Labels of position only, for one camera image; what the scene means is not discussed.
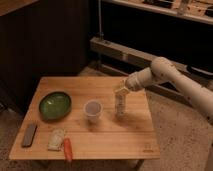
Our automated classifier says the clear plastic bottle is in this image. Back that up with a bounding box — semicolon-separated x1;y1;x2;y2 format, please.
115;93;126;116

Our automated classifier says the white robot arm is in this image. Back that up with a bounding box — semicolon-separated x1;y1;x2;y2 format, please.
114;57;213;125

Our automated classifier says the clear plastic cup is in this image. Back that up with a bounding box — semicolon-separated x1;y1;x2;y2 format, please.
84;100;102;123

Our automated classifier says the wooden table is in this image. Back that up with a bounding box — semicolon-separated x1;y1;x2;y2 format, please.
9;77;160;160

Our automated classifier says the metal pole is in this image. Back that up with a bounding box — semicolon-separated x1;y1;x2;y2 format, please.
98;0;103;41

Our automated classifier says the green bowl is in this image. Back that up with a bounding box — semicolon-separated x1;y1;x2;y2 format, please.
39;91;72;121

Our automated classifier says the wooden shelf beam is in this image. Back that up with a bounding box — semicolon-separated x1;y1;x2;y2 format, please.
90;37;208;104

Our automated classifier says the orange carrot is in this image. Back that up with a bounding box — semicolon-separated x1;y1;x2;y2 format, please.
64;138;72;162

